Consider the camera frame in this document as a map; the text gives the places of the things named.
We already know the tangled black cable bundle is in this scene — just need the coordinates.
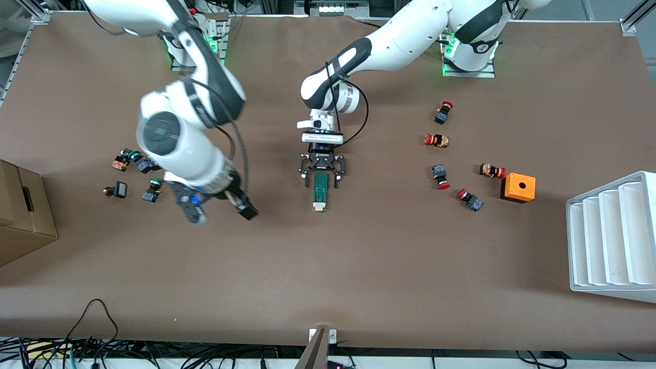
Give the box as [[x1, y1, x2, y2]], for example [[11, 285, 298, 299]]
[[0, 336, 308, 369]]

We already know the brown cardboard box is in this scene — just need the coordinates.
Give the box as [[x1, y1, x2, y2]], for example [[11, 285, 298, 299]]
[[0, 159, 59, 268]]

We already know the aluminium frame profile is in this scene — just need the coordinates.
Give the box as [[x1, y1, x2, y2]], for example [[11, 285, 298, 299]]
[[0, 9, 53, 106], [619, 0, 656, 35]]

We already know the black looped cable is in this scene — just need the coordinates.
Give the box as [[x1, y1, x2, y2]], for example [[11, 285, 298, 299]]
[[66, 298, 120, 357]]

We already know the white stepped tray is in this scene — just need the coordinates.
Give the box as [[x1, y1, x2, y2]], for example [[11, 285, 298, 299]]
[[565, 171, 656, 304]]

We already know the green load switch white handle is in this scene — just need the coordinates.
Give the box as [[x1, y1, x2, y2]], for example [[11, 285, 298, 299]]
[[312, 173, 329, 212]]

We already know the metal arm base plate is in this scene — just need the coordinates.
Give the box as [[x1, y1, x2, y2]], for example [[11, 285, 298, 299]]
[[170, 13, 227, 73], [441, 25, 497, 79]]

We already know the grey camera post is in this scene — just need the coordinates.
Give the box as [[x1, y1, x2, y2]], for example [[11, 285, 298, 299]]
[[295, 328, 339, 369]]

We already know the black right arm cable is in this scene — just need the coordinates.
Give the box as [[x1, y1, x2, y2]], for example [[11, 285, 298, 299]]
[[179, 76, 250, 198]]

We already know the brown table mat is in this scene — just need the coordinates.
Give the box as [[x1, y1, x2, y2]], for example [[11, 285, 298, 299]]
[[0, 11, 656, 354]]

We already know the orange box with round hole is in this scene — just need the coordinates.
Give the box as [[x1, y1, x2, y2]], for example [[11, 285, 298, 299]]
[[500, 173, 537, 204]]

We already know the red button with blue block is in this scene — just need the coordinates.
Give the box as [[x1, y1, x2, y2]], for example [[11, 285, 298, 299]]
[[456, 188, 484, 212], [434, 100, 454, 126], [432, 164, 452, 191]]

